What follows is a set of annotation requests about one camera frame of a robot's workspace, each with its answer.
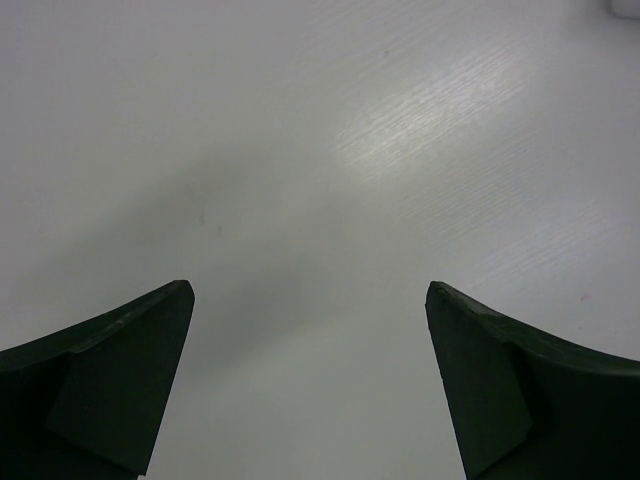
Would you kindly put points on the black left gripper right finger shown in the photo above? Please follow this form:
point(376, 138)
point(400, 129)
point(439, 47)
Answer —
point(526, 404)

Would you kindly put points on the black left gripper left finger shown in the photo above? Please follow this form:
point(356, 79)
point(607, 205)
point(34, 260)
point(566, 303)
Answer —
point(87, 402)

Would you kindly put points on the white purple desk organizer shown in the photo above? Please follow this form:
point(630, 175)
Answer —
point(627, 9)

